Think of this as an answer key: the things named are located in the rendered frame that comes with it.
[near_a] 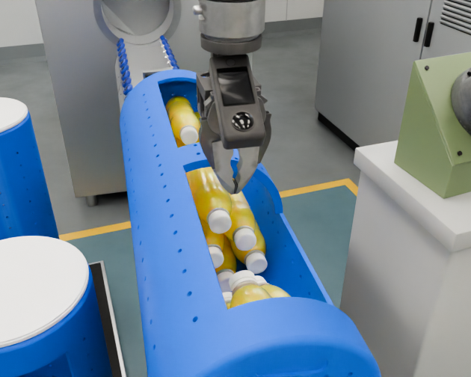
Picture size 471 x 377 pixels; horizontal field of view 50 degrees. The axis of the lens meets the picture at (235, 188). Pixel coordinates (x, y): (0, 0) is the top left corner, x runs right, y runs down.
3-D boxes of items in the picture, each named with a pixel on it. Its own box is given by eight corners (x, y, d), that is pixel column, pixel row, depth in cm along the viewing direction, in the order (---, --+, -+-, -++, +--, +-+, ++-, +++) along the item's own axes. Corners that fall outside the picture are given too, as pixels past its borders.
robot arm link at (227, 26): (274, 1, 54) (198, 5, 52) (272, 43, 56) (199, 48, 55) (255, -14, 60) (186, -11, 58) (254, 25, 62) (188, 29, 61)
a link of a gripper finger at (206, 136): (234, 160, 67) (234, 99, 62) (237, 167, 65) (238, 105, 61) (199, 164, 66) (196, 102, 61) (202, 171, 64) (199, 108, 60)
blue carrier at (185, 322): (219, 170, 144) (236, 72, 130) (348, 473, 72) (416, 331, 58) (117, 167, 136) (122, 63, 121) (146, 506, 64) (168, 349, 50)
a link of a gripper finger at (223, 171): (226, 175, 73) (226, 117, 68) (236, 198, 68) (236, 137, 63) (205, 178, 72) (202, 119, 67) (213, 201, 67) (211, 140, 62)
